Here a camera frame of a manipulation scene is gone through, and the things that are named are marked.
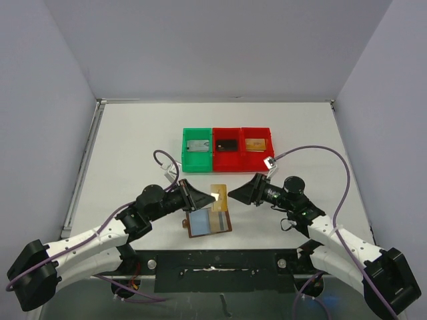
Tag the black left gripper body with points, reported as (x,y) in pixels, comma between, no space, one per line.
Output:
(181,197)

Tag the red plastic bin middle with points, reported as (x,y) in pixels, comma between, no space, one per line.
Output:
(227,161)

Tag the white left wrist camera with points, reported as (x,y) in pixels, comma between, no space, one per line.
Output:
(170,171)

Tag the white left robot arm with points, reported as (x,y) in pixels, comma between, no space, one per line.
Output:
(40,269)

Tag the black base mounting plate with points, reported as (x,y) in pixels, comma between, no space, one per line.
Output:
(218,271)

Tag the green plastic bin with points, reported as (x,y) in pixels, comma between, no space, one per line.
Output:
(196,162)

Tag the red plastic bin right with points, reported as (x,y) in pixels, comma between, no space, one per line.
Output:
(254,161)

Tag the brown leather card holder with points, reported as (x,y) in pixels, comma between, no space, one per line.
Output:
(197,223)

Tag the aluminium left frame rail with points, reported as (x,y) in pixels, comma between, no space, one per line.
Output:
(72,208)

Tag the red plastic bin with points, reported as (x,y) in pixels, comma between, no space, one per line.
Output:
(227,161)
(254,161)

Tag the black card in red bin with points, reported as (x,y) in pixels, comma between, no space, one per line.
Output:
(227,145)

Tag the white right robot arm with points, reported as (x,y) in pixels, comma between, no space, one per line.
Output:
(383,277)

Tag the silver card in green bin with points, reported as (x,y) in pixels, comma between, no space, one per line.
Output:
(200,145)

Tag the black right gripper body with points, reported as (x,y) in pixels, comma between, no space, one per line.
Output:
(258,189)

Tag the striped gold card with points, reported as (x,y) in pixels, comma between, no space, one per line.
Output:
(218,222)

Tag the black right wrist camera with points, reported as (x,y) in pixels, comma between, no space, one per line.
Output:
(294,187)

